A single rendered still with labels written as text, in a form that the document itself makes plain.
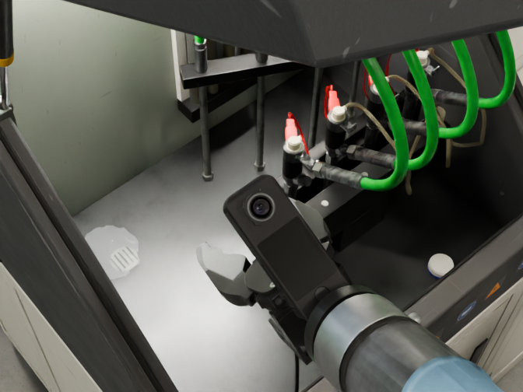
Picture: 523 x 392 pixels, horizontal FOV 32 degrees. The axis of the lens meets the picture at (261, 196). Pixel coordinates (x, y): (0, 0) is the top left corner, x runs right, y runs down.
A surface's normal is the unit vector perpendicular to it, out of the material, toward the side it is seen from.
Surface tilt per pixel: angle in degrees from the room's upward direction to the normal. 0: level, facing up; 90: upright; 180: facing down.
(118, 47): 90
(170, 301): 0
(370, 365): 49
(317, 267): 31
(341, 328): 39
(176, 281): 0
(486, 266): 0
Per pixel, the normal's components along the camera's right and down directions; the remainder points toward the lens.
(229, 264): -0.45, -0.72
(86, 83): 0.65, 0.64
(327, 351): -0.87, -0.10
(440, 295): 0.01, -0.56
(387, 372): -0.65, -0.54
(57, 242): 0.45, 0.02
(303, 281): 0.17, -0.08
